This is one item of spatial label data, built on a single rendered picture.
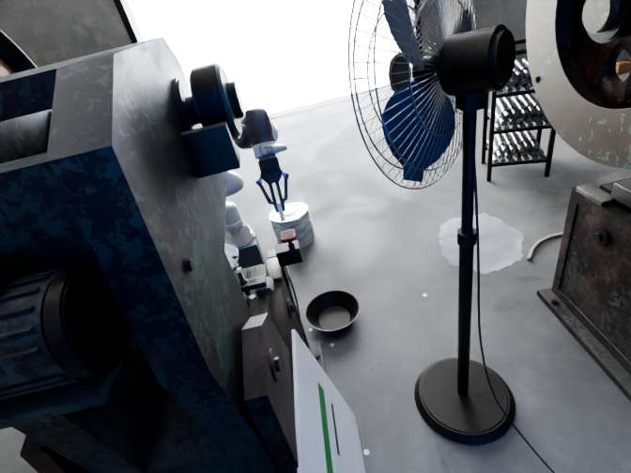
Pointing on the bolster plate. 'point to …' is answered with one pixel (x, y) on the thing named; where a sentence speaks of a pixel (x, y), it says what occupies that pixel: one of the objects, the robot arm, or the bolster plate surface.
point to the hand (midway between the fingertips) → (281, 212)
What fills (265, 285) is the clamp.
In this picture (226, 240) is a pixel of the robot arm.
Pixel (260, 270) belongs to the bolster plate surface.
